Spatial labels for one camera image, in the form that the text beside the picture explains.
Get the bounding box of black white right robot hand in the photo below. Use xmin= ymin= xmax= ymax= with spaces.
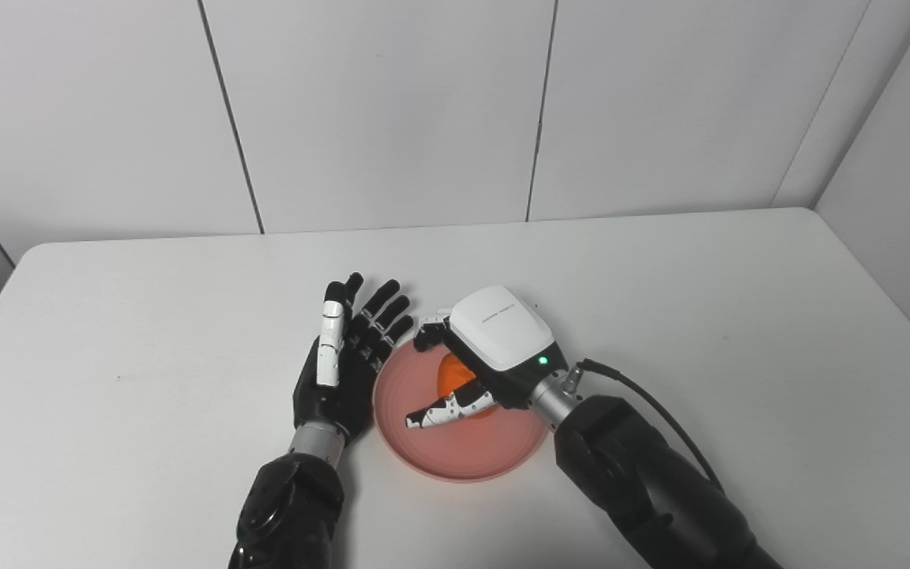
xmin=405 ymin=285 xmax=570 ymax=430

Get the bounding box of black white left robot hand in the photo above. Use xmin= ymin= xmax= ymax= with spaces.
xmin=291 ymin=273 xmax=416 ymax=443

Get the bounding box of orange fruit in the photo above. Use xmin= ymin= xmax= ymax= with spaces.
xmin=437 ymin=353 xmax=499 ymax=420

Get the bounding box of pink round plate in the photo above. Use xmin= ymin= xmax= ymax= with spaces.
xmin=372 ymin=336 xmax=551 ymax=483

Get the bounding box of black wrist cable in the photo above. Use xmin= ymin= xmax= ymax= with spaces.
xmin=562 ymin=358 xmax=726 ymax=495

